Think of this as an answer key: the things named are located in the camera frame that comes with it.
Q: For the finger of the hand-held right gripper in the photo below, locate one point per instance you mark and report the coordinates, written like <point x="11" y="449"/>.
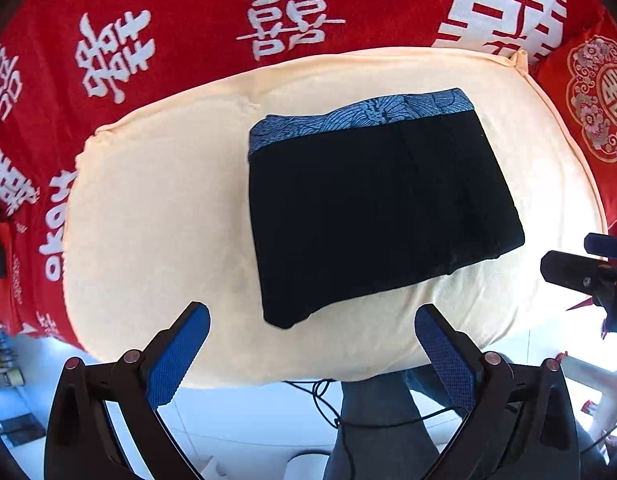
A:
<point x="563" y="267"/>
<point x="606" y="246"/>

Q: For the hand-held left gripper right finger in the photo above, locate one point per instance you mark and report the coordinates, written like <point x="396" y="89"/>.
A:
<point x="446" y="355"/>

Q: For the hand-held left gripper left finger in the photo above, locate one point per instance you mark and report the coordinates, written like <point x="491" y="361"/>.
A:
<point x="181" y="355"/>

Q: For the black pants with blue waistband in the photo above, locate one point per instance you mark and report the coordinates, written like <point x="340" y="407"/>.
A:
<point x="378" y="200"/>

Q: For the person's leg in jeans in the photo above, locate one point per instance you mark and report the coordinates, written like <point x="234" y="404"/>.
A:
<point x="373" y="440"/>
<point x="433" y="385"/>

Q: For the cream cloth mat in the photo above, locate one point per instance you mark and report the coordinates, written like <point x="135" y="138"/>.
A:
<point x="163" y="210"/>

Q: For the red floral pillow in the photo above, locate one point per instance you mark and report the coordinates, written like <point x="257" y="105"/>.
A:
<point x="558" y="105"/>

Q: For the red printed blanket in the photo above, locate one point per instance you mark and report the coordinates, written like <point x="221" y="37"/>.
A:
<point x="188" y="10"/>

